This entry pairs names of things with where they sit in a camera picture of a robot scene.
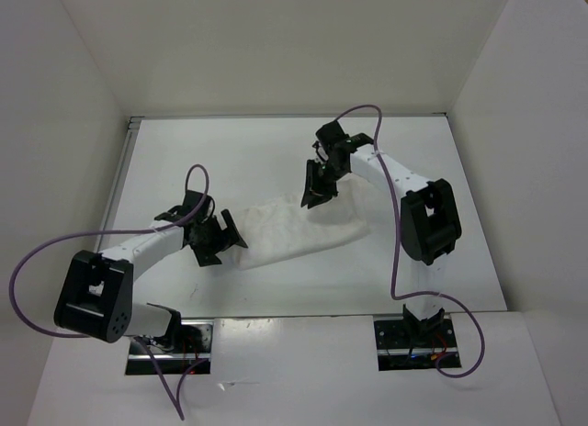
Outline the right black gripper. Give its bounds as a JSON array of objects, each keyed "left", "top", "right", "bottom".
[{"left": 300, "top": 159, "right": 347, "bottom": 209}]

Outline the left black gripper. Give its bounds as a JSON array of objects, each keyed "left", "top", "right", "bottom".
[{"left": 190, "top": 208, "right": 246, "bottom": 266}]

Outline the white pleated skirt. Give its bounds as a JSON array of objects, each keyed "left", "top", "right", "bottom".
[{"left": 232, "top": 178, "right": 370, "bottom": 270}]

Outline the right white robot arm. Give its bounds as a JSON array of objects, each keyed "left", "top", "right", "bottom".
[{"left": 300, "top": 120, "right": 462, "bottom": 346}]

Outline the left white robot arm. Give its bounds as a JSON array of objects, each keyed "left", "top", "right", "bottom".
[{"left": 53, "top": 190, "right": 247, "bottom": 353}]

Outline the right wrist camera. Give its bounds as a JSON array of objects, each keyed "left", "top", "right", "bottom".
[{"left": 346, "top": 133, "right": 373, "bottom": 148}]

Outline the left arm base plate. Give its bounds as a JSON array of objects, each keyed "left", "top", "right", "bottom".
[{"left": 125, "top": 319, "right": 214, "bottom": 376}]

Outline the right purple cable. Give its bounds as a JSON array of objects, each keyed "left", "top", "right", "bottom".
[{"left": 334, "top": 104, "right": 487, "bottom": 379}]

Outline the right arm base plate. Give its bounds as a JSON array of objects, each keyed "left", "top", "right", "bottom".
[{"left": 373, "top": 317, "right": 461, "bottom": 372}]

